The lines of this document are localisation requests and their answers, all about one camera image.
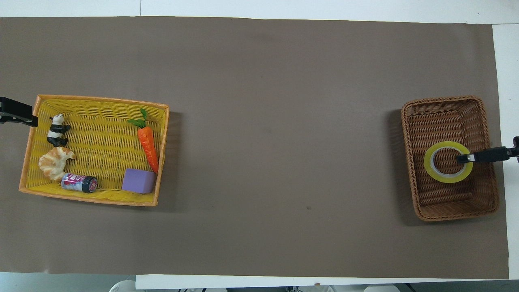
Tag yellow tape roll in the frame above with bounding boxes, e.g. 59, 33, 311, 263
424, 141, 474, 183

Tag yellow woven basket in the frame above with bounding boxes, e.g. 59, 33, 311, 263
18, 94, 170, 207

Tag brown wicker basket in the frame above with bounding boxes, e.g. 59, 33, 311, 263
401, 96, 500, 221

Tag toy carrot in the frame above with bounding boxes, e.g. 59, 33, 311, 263
127, 108, 159, 174

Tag purple foam block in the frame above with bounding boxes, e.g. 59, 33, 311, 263
122, 168, 157, 194

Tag small soda can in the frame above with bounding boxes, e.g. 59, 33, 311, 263
61, 173, 98, 193

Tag panda figurine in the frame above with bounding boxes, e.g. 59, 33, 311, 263
47, 114, 71, 147

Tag toy croissant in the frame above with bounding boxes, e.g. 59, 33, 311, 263
39, 147, 76, 181

